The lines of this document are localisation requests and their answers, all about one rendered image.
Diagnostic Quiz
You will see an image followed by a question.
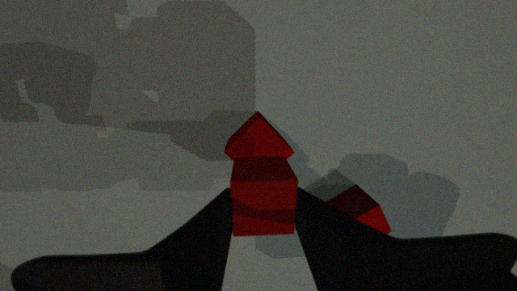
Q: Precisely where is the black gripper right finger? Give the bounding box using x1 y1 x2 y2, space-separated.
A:
294 187 517 291

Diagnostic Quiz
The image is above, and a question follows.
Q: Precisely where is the dark red cube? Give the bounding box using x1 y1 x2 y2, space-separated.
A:
230 157 298 236
326 184 391 234
224 111 294 160

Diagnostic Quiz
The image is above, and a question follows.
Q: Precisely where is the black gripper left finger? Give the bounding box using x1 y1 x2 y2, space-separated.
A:
11 188 233 291

